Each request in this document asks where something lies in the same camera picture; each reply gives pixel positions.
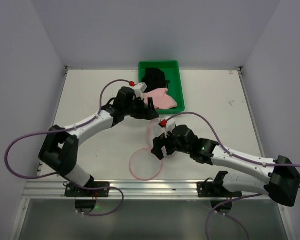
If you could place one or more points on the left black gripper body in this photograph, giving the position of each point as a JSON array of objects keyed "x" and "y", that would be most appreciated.
[{"x": 145, "y": 111}]

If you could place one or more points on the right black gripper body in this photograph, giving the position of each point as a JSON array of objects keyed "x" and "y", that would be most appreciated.
[{"x": 163, "y": 145}]

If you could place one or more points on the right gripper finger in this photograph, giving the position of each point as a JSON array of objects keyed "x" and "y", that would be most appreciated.
[
  {"x": 158, "y": 144},
  {"x": 170, "y": 146}
]

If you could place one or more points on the pink bra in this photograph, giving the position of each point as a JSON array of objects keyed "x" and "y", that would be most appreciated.
[{"x": 161, "y": 99}]

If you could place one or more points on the black bra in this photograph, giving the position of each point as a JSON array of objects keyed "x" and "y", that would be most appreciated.
[{"x": 154, "y": 78}]

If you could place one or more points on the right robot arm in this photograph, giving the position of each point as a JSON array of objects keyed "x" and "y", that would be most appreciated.
[{"x": 276, "y": 178}]

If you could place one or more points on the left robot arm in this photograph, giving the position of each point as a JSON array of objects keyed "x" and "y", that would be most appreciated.
[{"x": 60, "y": 148}]

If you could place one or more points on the green plastic tray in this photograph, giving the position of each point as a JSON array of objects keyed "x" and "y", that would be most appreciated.
[{"x": 172, "y": 74}]

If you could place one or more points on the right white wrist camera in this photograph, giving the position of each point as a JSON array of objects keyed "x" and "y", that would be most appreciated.
[{"x": 167, "y": 124}]

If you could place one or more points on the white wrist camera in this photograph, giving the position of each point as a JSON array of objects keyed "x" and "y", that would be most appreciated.
[
  {"x": 138, "y": 89},
  {"x": 167, "y": 124}
]

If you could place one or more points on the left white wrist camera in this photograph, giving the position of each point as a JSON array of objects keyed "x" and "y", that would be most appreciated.
[{"x": 138, "y": 89}]

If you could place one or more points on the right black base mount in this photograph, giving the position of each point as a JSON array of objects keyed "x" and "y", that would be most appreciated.
[{"x": 210, "y": 192}]

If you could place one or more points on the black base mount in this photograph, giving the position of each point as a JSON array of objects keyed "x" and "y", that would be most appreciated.
[
  {"x": 210, "y": 192},
  {"x": 87, "y": 199}
]

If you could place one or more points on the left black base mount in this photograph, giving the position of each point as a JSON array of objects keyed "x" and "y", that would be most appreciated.
[{"x": 87, "y": 199}]

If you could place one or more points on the aluminium front rail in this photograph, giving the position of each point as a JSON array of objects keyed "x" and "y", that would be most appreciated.
[{"x": 132, "y": 189}]

